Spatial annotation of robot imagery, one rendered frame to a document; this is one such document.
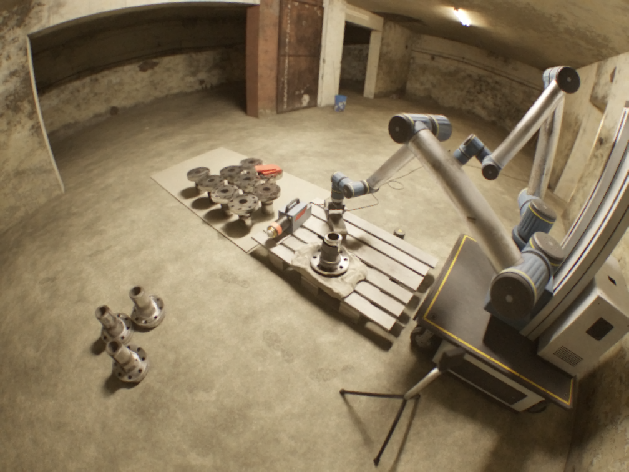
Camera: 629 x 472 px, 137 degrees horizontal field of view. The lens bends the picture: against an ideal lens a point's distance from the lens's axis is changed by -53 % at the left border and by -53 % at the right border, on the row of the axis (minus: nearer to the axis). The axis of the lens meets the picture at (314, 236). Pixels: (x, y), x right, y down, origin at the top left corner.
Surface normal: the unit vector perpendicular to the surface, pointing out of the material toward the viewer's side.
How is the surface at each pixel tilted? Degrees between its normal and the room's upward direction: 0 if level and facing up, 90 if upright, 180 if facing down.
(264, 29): 90
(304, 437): 0
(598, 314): 90
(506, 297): 90
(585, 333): 90
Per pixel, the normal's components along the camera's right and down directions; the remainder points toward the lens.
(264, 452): 0.07, -0.77
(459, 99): -0.64, 0.46
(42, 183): 0.77, 0.45
